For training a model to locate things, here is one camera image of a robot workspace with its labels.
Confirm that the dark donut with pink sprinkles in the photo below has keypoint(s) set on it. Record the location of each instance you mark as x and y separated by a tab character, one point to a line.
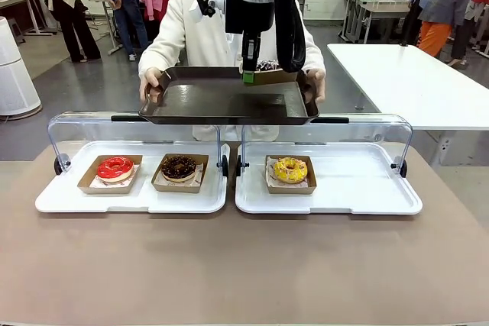
269	65

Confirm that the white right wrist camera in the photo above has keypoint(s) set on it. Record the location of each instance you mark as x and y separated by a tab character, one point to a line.
206	5

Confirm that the person with orange trousers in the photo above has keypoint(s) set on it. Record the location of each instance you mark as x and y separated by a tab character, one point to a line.
433	36

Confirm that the person's left forearm cream sleeve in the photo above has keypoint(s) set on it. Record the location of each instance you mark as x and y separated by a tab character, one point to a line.
315	57

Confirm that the brown cardboard donut box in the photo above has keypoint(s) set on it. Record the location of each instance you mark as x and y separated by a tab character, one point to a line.
275	77

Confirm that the person's left hand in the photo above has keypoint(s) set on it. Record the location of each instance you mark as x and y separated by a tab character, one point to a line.
319	81

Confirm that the person in cream cardigan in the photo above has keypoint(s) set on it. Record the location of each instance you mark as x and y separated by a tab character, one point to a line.
191	36

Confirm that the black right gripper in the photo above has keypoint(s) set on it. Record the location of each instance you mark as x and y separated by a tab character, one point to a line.
248	17

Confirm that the red glazed donut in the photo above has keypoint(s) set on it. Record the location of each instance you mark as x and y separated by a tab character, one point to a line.
89	188
107	171

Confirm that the dark brown serving tray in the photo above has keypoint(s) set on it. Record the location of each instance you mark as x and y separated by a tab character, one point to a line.
214	104

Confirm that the yellow glazed donut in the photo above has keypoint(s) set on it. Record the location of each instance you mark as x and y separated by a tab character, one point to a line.
290	189

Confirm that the grey background desk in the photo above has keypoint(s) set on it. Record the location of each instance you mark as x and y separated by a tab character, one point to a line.
382	7

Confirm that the person's right hand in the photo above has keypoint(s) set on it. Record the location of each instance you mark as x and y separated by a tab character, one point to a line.
149	78

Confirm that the white display tray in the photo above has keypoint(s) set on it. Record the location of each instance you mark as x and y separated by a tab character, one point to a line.
344	188
145	202

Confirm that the yellow sprinkled donut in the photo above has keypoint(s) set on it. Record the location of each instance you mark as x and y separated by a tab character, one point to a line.
280	171

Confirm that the person's right forearm cream sleeve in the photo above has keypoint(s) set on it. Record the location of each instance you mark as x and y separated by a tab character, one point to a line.
160	47

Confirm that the clear hinged display lid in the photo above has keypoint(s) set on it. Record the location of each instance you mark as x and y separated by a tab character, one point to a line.
324	131
133	129

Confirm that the white cylindrical air purifier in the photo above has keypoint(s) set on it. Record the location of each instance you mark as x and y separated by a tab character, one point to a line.
15	74

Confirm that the white side table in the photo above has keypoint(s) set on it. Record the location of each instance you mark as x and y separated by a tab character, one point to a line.
401	81

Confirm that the person in red top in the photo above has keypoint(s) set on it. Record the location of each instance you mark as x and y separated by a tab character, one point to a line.
479	9

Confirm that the chocolate glazed donut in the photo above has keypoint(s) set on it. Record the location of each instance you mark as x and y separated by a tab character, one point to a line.
170	168

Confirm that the grey pedestal stand table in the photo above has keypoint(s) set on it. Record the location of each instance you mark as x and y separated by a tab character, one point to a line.
112	41

